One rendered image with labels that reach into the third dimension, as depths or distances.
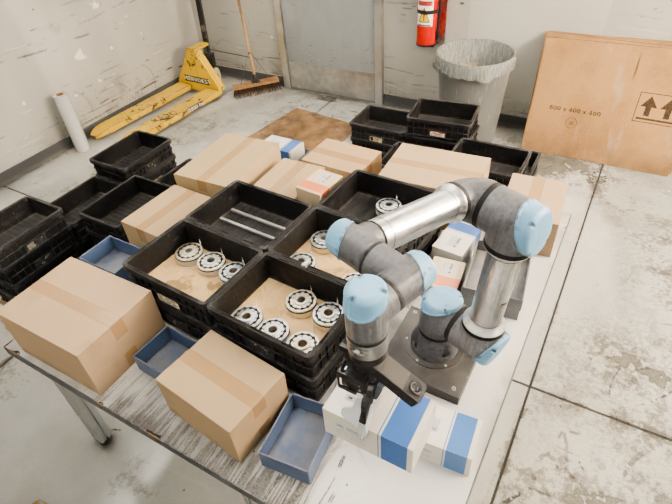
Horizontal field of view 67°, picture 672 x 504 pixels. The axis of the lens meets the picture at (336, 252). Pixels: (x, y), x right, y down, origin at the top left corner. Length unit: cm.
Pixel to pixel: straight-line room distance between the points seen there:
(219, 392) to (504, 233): 86
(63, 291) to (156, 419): 55
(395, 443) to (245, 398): 55
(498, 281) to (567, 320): 163
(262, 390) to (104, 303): 63
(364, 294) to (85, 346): 107
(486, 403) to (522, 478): 75
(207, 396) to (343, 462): 42
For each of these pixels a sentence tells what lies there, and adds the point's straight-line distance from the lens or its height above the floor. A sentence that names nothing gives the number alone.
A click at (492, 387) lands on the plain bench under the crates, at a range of 167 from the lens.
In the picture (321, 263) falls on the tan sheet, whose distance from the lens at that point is 183.
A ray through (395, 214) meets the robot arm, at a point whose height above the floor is 143.
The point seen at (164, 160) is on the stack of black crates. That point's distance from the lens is 338.
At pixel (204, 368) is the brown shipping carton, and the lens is 156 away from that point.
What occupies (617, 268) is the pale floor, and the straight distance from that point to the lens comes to 330.
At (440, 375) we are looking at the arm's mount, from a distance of 162.
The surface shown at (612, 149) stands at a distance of 420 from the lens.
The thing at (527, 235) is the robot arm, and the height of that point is 134.
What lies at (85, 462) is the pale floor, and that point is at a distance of 261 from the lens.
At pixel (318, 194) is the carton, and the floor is 93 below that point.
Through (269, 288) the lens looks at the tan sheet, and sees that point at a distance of 177.
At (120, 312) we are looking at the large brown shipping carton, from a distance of 176.
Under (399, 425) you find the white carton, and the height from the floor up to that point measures 113.
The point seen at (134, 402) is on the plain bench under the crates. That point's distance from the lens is 177.
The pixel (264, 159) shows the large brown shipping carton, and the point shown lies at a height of 88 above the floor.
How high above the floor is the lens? 205
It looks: 41 degrees down
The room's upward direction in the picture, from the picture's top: 5 degrees counter-clockwise
